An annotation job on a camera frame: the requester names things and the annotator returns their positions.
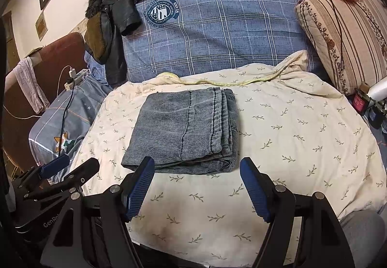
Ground white charging cable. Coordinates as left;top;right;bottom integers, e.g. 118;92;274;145
12;65;73;120

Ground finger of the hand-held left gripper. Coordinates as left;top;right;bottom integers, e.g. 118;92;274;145
16;154;71;189
26;157;100;200

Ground black fur collar jacket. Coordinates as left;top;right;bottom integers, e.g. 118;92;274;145
84;0;146;87

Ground blue plaid pillow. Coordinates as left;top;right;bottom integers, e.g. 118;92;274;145
85;0;321;84

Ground grey denim pants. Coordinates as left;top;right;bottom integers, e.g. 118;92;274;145
121;88;239;174

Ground person's grey trouser leg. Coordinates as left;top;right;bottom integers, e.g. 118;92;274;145
340;210;378;268

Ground cream leaf print blanket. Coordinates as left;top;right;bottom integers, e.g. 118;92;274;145
68;50;387;262

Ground pale pink towel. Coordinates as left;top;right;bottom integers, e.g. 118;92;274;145
14;58;50;114

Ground white power strip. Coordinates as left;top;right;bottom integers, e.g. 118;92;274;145
68;68;91;87

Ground white roll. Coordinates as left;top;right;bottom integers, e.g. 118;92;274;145
367;76;387;101

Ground grey-blue star print bedsheet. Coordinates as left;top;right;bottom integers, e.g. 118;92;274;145
29;73;114;184

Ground black cable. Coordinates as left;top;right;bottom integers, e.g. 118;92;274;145
59;76;75;155

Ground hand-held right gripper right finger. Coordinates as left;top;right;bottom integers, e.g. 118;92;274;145
240;157;363;268

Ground striped floral pillow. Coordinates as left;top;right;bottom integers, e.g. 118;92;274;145
295;0;387;96

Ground small framed picture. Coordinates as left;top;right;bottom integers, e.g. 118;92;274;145
35;10;48;42

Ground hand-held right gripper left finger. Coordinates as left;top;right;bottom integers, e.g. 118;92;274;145
39;156;156;268

